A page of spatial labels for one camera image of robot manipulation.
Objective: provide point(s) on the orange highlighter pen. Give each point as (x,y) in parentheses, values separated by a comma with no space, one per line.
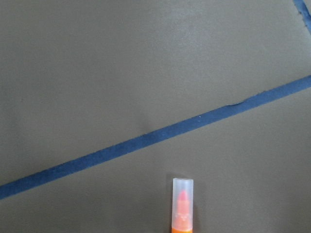
(182,206)

